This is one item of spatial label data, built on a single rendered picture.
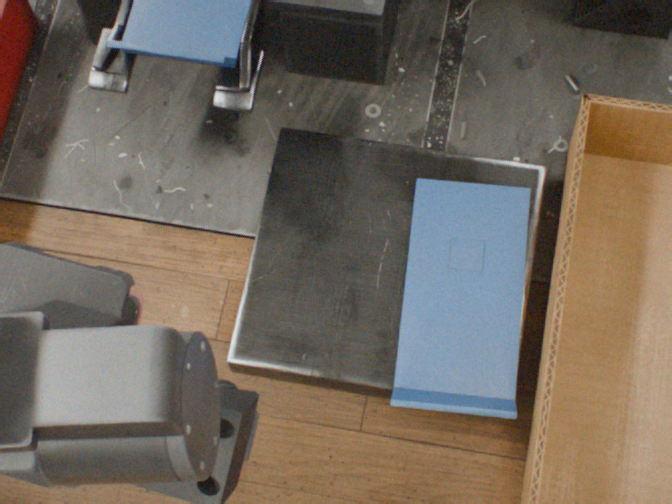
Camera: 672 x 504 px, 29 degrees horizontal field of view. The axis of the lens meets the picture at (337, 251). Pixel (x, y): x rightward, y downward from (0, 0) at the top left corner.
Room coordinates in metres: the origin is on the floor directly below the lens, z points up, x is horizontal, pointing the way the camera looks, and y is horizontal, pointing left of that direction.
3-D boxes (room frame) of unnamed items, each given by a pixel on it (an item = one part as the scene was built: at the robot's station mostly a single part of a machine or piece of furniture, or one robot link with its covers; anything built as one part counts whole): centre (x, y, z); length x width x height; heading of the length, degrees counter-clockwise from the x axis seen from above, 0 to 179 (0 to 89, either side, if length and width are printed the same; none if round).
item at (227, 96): (0.42, 0.04, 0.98); 0.07 x 0.02 x 0.01; 163
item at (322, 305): (0.30, -0.03, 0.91); 0.17 x 0.16 x 0.02; 73
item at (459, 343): (0.27, -0.07, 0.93); 0.15 x 0.07 x 0.03; 167
